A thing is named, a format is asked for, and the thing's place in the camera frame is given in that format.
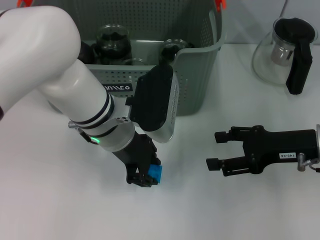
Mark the glass teacup black sleeve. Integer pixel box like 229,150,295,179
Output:
91,43,133,66
124,57,146,66
158,38,195,65

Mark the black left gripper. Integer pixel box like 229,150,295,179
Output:
111,133,161,189

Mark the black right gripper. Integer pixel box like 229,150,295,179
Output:
205,124,318,178

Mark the grey-green perforated storage basket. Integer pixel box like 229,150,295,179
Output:
14,0,227,117

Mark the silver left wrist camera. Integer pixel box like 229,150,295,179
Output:
124,64,180,144

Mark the blue square toy brick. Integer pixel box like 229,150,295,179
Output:
147,164,164,185

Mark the left wrist connector cable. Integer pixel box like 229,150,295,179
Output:
68,121,101,145

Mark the glass teapot black handle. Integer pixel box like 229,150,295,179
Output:
251,16,319,95

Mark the glass jar dark lid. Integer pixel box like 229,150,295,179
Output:
96,24,131,51

